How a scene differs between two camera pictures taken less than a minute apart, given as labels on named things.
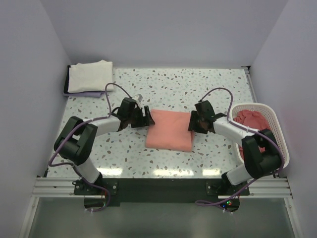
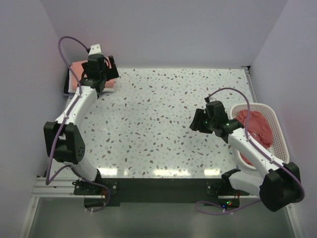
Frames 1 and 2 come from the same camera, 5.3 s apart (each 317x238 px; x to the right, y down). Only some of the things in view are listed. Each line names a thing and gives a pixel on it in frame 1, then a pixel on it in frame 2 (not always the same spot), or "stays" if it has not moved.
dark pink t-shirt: (252, 120) stays
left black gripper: (142, 123) -> (112, 73)
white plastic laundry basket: (269, 114) stays
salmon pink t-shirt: (170, 131) -> (76, 67)
